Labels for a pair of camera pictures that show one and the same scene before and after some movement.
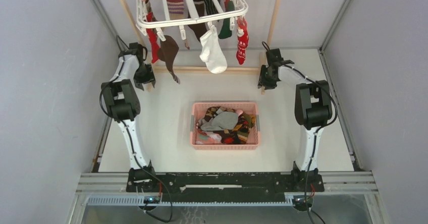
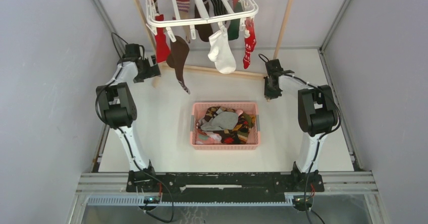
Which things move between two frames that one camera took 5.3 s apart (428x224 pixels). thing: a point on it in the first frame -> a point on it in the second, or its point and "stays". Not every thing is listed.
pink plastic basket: [224, 125] stays
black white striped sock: [210, 7] -> [219, 7]
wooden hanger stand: [196, 69] -> [146, 29]
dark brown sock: [169, 48] -> [179, 50]
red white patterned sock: [243, 33] -> [250, 41]
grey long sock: [224, 120] stays
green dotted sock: [226, 33] -> [233, 25]
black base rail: [224, 186] stays
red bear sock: [155, 44] -> [162, 49]
